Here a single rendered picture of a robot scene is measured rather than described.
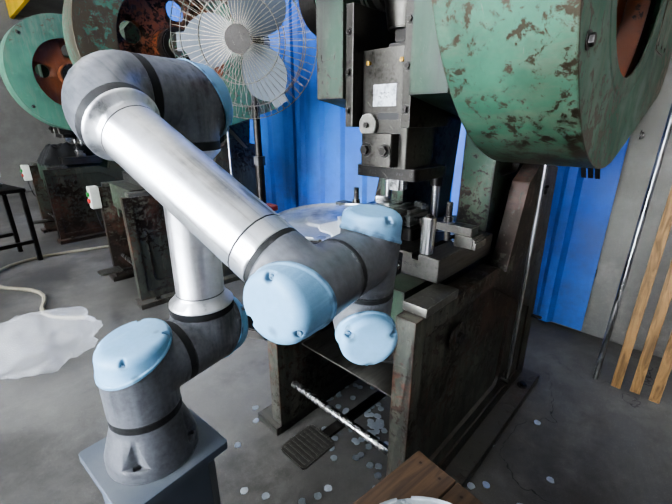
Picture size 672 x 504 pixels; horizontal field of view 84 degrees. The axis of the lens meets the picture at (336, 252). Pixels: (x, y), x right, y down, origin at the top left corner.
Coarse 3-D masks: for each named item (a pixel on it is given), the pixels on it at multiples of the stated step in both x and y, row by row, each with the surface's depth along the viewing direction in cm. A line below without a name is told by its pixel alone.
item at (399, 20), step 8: (384, 0) 91; (392, 0) 88; (400, 0) 87; (392, 8) 88; (400, 8) 87; (392, 16) 89; (400, 16) 88; (392, 24) 90; (400, 24) 89; (392, 32) 95; (400, 32) 91; (400, 40) 92
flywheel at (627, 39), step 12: (624, 0) 83; (636, 0) 84; (648, 0) 83; (624, 12) 85; (636, 12) 84; (648, 12) 83; (624, 24) 84; (636, 24) 84; (648, 24) 86; (624, 36) 84; (636, 36) 83; (624, 48) 84; (636, 48) 83; (624, 60) 83; (636, 60) 86; (624, 72) 81
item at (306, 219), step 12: (312, 204) 101; (324, 204) 102; (348, 204) 101; (288, 216) 93; (300, 216) 92; (312, 216) 90; (324, 216) 90; (336, 216) 89; (300, 228) 83; (312, 228) 83; (312, 240) 76
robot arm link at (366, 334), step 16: (352, 304) 46; (384, 304) 46; (336, 320) 48; (352, 320) 45; (368, 320) 44; (384, 320) 45; (336, 336) 48; (352, 336) 45; (368, 336) 45; (384, 336) 45; (352, 352) 45; (368, 352) 46; (384, 352) 46
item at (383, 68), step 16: (384, 48) 89; (400, 48) 86; (368, 64) 92; (384, 64) 90; (400, 64) 87; (368, 80) 95; (384, 80) 91; (400, 80) 88; (368, 96) 96; (384, 96) 92; (400, 96) 89; (368, 112) 97; (384, 112) 94; (400, 112) 90; (368, 128) 97; (384, 128) 95; (400, 128) 91; (416, 128) 92; (432, 128) 98; (368, 144) 95; (384, 144) 92; (400, 144) 93; (416, 144) 94; (432, 144) 99; (368, 160) 97; (384, 160) 93; (400, 160) 94; (416, 160) 96
